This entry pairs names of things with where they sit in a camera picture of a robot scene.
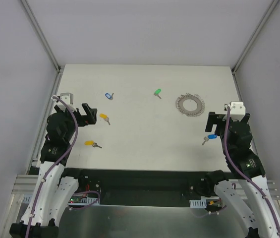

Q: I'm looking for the key with solid blue tag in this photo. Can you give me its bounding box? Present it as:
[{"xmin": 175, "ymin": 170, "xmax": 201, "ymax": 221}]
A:
[{"xmin": 202, "ymin": 134, "xmax": 217, "ymax": 145}]

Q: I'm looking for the metal disc keyring holder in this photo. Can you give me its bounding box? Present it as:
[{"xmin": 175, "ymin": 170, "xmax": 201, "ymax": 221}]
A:
[{"xmin": 175, "ymin": 93, "xmax": 205, "ymax": 117}]

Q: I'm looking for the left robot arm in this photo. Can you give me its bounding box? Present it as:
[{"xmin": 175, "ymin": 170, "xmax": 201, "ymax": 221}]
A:
[{"xmin": 9, "ymin": 93, "xmax": 97, "ymax": 238}]

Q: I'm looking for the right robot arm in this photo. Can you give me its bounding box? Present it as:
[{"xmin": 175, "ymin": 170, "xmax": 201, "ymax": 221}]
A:
[{"xmin": 193, "ymin": 109, "xmax": 280, "ymax": 238}]

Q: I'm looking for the key with yellow tag upper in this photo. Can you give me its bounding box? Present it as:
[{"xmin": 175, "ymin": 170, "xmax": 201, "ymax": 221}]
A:
[{"xmin": 100, "ymin": 114, "xmax": 110, "ymax": 125}]

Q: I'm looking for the key with yellow tag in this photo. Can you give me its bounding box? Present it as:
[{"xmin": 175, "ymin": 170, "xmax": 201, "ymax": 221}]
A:
[
  {"xmin": 100, "ymin": 114, "xmax": 110, "ymax": 125},
  {"xmin": 84, "ymin": 140, "xmax": 102, "ymax": 149}
]

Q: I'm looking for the key with yellow tag lower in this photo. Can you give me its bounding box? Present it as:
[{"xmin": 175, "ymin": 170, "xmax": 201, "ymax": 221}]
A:
[{"xmin": 84, "ymin": 140, "xmax": 102, "ymax": 149}]

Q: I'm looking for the key with blue outlined tag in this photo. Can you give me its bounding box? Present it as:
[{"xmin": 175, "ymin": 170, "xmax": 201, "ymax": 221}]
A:
[{"xmin": 105, "ymin": 93, "xmax": 114, "ymax": 100}]

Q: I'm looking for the key with green tag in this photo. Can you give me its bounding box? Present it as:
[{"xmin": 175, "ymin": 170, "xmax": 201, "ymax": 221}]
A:
[{"xmin": 154, "ymin": 89, "xmax": 162, "ymax": 99}]

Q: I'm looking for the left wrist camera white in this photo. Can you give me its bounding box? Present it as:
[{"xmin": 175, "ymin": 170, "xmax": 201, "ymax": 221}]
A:
[{"xmin": 51, "ymin": 95, "xmax": 76, "ymax": 112}]

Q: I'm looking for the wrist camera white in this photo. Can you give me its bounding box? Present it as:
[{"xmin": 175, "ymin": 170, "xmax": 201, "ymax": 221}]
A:
[
  {"xmin": 51, "ymin": 95, "xmax": 76, "ymax": 112},
  {"xmin": 224, "ymin": 101, "xmax": 246, "ymax": 121}
]

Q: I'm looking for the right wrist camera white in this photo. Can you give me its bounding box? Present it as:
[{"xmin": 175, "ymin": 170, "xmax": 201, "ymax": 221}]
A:
[{"xmin": 224, "ymin": 101, "xmax": 246, "ymax": 121}]

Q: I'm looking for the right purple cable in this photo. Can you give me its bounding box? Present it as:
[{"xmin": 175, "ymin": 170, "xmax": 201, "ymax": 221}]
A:
[{"xmin": 194, "ymin": 105, "xmax": 280, "ymax": 238}]

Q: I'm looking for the purple cable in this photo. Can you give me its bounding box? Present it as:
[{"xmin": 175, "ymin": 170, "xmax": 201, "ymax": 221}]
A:
[
  {"xmin": 194, "ymin": 105, "xmax": 280, "ymax": 238},
  {"xmin": 23, "ymin": 96, "xmax": 101, "ymax": 238}
]

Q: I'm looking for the left aluminium frame post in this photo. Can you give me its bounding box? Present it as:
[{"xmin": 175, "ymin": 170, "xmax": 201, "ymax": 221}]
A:
[{"xmin": 19, "ymin": 0, "xmax": 63, "ymax": 72}]

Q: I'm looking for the aluminium frame post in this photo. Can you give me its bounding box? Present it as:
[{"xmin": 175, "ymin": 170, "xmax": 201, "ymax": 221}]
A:
[
  {"xmin": 231, "ymin": 0, "xmax": 280, "ymax": 74},
  {"xmin": 19, "ymin": 0, "xmax": 63, "ymax": 72}
]

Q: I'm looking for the right aluminium frame post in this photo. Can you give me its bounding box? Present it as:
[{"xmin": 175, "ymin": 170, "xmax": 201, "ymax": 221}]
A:
[{"xmin": 231, "ymin": 0, "xmax": 280, "ymax": 74}]

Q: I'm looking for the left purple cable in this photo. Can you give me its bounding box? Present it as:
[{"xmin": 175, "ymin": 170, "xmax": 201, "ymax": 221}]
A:
[{"xmin": 23, "ymin": 96, "xmax": 101, "ymax": 238}]

